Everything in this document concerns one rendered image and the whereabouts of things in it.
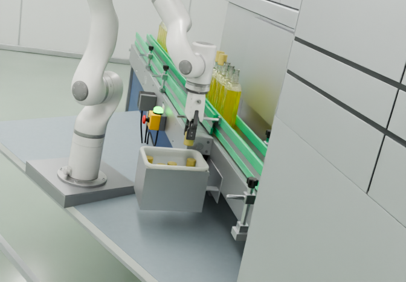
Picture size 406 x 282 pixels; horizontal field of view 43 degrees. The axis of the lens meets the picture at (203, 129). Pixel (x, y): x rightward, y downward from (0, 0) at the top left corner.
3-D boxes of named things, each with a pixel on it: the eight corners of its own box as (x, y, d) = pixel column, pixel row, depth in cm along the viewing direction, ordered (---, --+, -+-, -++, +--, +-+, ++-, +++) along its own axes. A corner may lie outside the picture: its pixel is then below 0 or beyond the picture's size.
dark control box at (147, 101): (154, 113, 259) (157, 96, 256) (138, 111, 256) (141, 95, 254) (151, 107, 266) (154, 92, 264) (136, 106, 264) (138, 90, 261)
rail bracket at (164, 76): (165, 94, 247) (169, 66, 243) (150, 92, 245) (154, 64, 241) (164, 92, 251) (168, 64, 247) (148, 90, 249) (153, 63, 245)
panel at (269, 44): (344, 186, 146) (377, 68, 136) (335, 186, 145) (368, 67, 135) (243, 95, 228) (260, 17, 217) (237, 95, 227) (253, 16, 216)
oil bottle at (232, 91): (232, 137, 202) (243, 84, 195) (219, 136, 200) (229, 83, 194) (228, 132, 207) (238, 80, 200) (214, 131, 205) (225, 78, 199)
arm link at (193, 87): (213, 86, 174) (211, 95, 175) (207, 80, 182) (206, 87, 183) (188, 83, 172) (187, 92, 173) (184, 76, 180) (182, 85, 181)
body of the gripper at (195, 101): (211, 92, 174) (205, 124, 178) (205, 84, 184) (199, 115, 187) (189, 90, 172) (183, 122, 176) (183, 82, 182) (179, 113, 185)
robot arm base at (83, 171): (70, 189, 191) (78, 143, 186) (48, 169, 204) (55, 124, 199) (115, 185, 204) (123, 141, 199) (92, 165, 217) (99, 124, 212)
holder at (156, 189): (216, 212, 185) (224, 173, 180) (139, 209, 177) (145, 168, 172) (204, 191, 200) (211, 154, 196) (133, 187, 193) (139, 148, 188)
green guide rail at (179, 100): (193, 133, 197) (197, 113, 195) (191, 132, 197) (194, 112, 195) (136, 43, 356) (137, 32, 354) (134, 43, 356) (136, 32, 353)
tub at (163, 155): (206, 191, 181) (211, 168, 178) (142, 188, 174) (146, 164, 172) (194, 171, 196) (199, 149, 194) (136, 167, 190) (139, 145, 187)
